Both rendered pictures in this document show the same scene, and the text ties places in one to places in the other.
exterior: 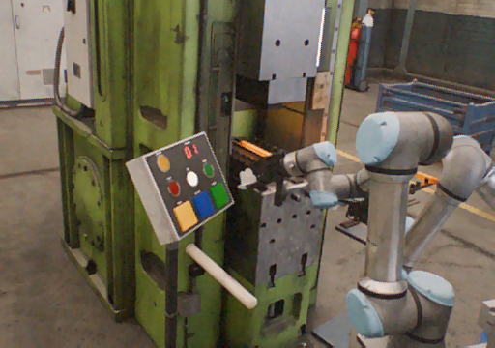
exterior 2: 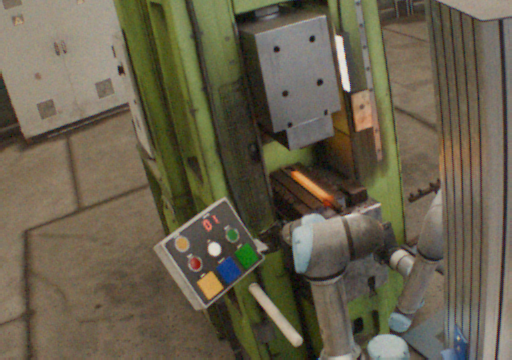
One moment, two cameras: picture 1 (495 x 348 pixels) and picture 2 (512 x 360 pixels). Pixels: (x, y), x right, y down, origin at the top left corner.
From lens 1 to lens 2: 0.85 m
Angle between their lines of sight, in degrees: 17
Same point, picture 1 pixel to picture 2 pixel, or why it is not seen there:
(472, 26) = not seen: outside the picture
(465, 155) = (435, 218)
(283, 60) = (297, 106)
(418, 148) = (334, 257)
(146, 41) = (178, 99)
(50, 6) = not seen: hidden behind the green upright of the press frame
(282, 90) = (304, 133)
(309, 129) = (360, 149)
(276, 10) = (274, 66)
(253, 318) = not seen: hidden behind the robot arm
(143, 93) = (187, 145)
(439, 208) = (420, 267)
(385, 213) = (321, 307)
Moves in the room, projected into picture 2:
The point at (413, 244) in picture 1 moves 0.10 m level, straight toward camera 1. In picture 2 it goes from (407, 296) to (394, 316)
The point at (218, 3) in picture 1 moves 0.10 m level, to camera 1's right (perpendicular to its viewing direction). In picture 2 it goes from (221, 69) to (245, 66)
